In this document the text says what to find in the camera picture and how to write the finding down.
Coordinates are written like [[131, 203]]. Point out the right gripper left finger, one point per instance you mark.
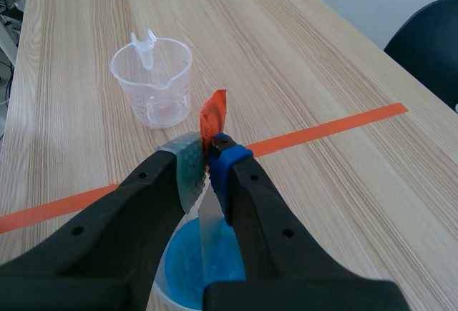
[[107, 232]]

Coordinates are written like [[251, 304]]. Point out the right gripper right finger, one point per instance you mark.
[[272, 239]]

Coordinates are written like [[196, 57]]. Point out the empty clear plastic beaker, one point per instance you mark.
[[154, 82]]

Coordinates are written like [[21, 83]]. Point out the dark blue chair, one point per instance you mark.
[[426, 50]]

